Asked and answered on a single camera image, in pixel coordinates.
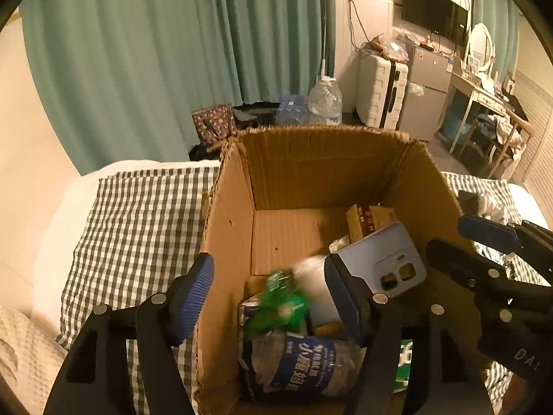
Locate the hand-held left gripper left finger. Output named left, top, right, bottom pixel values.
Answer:
left=43, top=253, right=215, bottom=415

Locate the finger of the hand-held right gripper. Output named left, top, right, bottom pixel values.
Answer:
left=458, top=214, right=553, bottom=286
left=425, top=238, right=510, bottom=301

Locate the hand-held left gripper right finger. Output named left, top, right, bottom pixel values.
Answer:
left=324, top=254, right=495, bottom=415

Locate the light blue phone case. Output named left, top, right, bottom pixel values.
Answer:
left=335, top=221, right=428, bottom=299

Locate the green snack packet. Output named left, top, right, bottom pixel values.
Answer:
left=259, top=268, right=309, bottom=329

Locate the brown cardboard box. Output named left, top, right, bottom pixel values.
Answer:
left=192, top=124, right=480, bottom=415

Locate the black pouch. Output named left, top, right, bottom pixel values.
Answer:
left=458, top=190, right=481, bottom=213

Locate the white duvet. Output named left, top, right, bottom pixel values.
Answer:
left=505, top=184, right=545, bottom=225

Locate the small brown box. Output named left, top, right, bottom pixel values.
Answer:
left=346, top=204, right=396, bottom=243

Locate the blue label plastic bag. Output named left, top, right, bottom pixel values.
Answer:
left=237, top=303, right=368, bottom=403

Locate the grey white checked bed sheet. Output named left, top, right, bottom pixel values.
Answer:
left=56, top=166, right=553, bottom=415

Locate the heap of clothes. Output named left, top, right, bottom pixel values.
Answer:
left=475, top=112, right=525, bottom=156

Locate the white louvered wardrobe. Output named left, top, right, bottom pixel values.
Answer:
left=510, top=58, right=553, bottom=191

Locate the white dressing table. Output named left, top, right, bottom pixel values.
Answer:
left=449, top=71, right=515, bottom=156

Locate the small grey fridge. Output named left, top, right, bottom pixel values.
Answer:
left=400, top=45, right=452, bottom=141

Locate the patterned fabric bag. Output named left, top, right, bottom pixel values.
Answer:
left=192, top=104, right=237, bottom=143

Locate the cream knit blanket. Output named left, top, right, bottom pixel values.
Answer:
left=0, top=305, right=70, bottom=415

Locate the white suitcase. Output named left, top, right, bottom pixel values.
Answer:
left=355, top=54, right=409, bottom=129

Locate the oval vanity mirror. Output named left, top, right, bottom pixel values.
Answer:
left=464, top=24, right=495, bottom=74

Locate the wrapped pack of water bottles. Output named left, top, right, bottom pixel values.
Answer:
left=276, top=94, right=312, bottom=126

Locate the large clear water jug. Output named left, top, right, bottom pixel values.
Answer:
left=308, top=75, right=343, bottom=125

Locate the clear plastic bag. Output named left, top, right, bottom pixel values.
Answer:
left=367, top=32, right=411, bottom=61

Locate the green curtain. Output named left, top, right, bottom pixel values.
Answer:
left=19, top=0, right=338, bottom=174
left=470, top=0, right=521, bottom=83

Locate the black television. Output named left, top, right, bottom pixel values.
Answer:
left=402, top=0, right=469, bottom=39

